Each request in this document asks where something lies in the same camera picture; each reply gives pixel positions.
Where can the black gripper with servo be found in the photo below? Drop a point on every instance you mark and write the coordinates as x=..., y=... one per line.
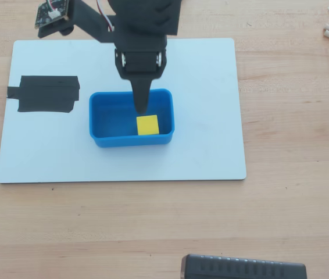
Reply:
x=140, y=62

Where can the yellow cube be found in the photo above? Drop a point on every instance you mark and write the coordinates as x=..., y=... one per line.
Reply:
x=147, y=125

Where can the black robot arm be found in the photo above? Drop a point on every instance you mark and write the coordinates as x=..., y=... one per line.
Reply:
x=144, y=20

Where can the blue rectangular bin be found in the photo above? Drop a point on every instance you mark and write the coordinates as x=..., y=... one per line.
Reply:
x=132, y=141

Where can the white rectangular board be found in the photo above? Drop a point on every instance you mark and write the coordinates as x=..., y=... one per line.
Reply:
x=123, y=165

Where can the black tape patch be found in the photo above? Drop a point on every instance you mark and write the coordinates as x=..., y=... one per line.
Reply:
x=48, y=96

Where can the black ribbed device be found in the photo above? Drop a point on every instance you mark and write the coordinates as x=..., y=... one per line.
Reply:
x=240, y=268

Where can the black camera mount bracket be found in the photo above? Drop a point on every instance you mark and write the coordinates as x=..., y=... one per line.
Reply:
x=89, y=20

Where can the camera circuit board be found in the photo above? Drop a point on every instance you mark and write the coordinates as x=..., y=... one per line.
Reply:
x=52, y=11

